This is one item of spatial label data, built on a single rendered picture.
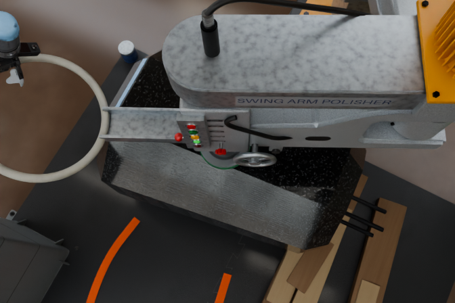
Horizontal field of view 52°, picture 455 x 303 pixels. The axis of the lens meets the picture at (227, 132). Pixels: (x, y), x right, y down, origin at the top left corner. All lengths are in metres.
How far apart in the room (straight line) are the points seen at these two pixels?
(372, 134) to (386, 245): 1.26
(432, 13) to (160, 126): 1.02
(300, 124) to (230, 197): 0.71
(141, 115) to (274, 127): 0.59
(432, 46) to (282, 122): 0.48
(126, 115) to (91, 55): 1.49
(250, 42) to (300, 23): 0.14
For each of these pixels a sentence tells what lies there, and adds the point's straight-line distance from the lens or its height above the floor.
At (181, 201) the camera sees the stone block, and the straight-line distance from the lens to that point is 2.18.
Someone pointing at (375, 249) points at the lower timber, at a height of 0.09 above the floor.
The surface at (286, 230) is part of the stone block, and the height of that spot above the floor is 0.71.
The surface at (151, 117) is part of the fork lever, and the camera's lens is 1.83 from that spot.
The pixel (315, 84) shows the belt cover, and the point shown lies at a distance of 1.19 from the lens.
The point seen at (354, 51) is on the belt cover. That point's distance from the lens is 1.24.
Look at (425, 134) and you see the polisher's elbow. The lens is 1.62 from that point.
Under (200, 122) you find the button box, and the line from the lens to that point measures 1.35.
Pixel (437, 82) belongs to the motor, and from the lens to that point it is 1.24.
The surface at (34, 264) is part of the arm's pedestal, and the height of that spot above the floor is 0.37.
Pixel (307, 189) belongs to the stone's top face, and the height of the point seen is 0.85.
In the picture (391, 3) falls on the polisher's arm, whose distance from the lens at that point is 1.62.
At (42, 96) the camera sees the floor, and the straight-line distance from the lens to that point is 3.28.
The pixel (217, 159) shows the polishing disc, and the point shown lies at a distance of 1.95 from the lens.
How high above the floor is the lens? 2.79
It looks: 72 degrees down
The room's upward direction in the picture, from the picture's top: 6 degrees counter-clockwise
